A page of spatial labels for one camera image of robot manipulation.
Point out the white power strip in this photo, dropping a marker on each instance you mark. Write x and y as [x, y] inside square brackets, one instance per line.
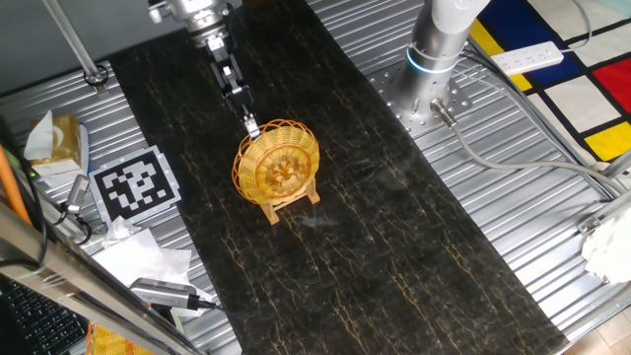
[527, 58]

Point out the black keyboard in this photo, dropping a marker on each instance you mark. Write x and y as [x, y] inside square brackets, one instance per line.
[39, 320]

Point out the aluminium frame bar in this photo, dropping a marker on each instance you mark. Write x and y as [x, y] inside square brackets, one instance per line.
[49, 266]

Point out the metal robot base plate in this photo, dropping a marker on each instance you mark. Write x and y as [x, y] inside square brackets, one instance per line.
[384, 89]

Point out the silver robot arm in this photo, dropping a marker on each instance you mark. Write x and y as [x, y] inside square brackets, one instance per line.
[429, 49]

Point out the orange tube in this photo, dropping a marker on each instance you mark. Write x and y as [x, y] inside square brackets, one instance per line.
[12, 190]

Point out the crumpled white tissue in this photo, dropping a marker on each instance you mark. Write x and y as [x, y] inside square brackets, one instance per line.
[117, 231]

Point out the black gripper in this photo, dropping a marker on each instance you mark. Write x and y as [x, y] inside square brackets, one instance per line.
[228, 69]

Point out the small grey clamp device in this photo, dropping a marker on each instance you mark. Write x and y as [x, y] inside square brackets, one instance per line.
[77, 192]

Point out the metal stand pole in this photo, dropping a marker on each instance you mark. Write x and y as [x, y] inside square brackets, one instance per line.
[74, 42]

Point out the white cloth bundle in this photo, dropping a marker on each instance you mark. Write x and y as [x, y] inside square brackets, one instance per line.
[609, 249]

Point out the black white marker board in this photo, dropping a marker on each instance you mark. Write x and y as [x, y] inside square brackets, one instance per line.
[134, 186]

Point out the yellow tissue box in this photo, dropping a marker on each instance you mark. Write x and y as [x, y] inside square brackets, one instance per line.
[61, 143]

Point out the wooden dish rack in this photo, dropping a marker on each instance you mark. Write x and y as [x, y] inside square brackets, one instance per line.
[268, 214]

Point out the round yellow woven basket dish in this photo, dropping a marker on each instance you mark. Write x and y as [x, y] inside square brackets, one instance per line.
[276, 165]

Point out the colourful block pattern cloth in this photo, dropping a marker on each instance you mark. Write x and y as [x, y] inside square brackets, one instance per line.
[581, 98]

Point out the aluminium profile post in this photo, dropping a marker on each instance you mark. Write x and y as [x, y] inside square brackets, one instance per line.
[616, 202]

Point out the flat white paper sheet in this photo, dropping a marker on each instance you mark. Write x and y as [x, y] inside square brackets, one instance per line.
[143, 259]

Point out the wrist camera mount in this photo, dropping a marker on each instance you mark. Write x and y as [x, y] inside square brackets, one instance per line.
[159, 10]

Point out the black marble pattern mat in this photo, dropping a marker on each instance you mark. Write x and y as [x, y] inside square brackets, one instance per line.
[370, 246]

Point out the grey camera on stand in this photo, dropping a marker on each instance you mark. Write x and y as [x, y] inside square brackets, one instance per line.
[162, 292]

